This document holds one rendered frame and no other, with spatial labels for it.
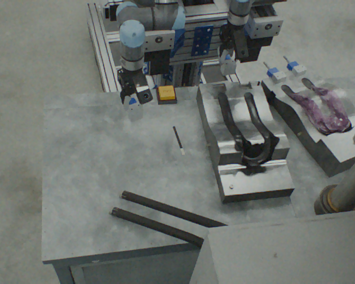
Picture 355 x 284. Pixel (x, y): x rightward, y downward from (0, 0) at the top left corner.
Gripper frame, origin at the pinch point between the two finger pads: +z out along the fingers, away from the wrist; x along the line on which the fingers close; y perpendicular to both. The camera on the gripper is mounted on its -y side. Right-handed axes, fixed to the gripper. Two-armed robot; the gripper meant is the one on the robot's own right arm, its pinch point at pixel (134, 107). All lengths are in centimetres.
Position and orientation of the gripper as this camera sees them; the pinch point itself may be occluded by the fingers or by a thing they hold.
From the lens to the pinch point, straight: 159.5
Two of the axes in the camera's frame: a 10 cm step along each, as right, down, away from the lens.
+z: -0.9, 5.8, 8.1
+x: -8.8, 3.3, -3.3
